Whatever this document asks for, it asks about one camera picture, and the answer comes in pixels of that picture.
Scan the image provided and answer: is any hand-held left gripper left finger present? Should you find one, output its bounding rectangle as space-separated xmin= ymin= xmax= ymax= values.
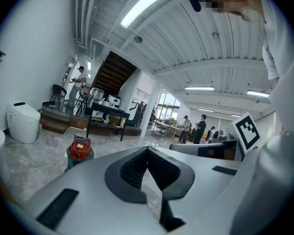
xmin=7 ymin=145 xmax=163 ymax=235

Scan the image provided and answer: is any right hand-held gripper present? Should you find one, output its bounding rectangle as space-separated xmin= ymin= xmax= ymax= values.
xmin=169 ymin=111 xmax=262 ymax=162

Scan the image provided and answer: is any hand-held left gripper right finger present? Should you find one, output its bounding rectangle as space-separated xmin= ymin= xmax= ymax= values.
xmin=146 ymin=146 xmax=244 ymax=235

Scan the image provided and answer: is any red and teal vacuum canister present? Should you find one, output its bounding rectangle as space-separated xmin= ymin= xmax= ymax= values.
xmin=66 ymin=135 xmax=96 ymax=172

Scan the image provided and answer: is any long work table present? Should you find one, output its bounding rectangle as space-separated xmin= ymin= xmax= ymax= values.
xmin=151 ymin=120 xmax=185 ymax=140

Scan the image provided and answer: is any black treadmill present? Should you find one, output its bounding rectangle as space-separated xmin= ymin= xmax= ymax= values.
xmin=126 ymin=101 xmax=145 ymax=127

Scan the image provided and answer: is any long ceiling light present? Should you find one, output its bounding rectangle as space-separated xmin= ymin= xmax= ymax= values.
xmin=184 ymin=86 xmax=215 ymax=92
xmin=120 ymin=0 xmax=173 ymax=29
xmin=245 ymin=90 xmax=270 ymax=98

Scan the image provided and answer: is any dark wooden platform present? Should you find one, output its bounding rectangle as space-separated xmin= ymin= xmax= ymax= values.
xmin=40 ymin=106 xmax=89 ymax=135

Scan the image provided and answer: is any black table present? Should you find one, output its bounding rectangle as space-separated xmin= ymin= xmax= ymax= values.
xmin=86 ymin=101 xmax=131 ymax=142

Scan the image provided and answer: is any white smart toilet black panel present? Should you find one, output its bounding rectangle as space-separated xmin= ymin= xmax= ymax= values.
xmin=6 ymin=101 xmax=41 ymax=144

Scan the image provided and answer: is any black chair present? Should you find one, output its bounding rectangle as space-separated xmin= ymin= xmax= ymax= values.
xmin=49 ymin=84 xmax=68 ymax=111

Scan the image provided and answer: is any brown staircase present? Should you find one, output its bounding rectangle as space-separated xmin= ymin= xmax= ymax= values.
xmin=90 ymin=50 xmax=138 ymax=96

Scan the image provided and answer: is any person's white shirt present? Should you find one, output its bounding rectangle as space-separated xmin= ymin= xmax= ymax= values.
xmin=231 ymin=0 xmax=294 ymax=235

